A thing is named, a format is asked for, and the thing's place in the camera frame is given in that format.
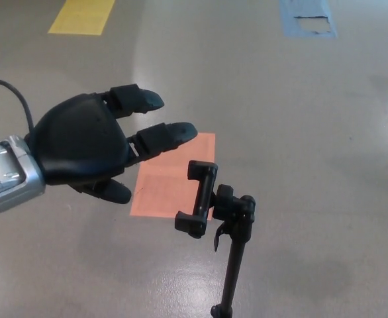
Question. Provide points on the orange tape floor patch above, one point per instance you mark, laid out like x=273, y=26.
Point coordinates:
x=167, y=192

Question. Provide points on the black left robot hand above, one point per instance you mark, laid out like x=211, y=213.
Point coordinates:
x=81, y=139

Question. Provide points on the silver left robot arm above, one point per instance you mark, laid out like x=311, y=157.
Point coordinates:
x=8, y=179

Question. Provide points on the yellow tape floor patch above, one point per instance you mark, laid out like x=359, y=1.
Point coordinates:
x=81, y=16

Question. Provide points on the black phone stand with clamp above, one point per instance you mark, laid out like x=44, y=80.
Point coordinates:
x=235, y=265

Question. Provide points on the blue torn tape floor patch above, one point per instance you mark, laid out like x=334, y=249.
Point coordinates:
x=288, y=18

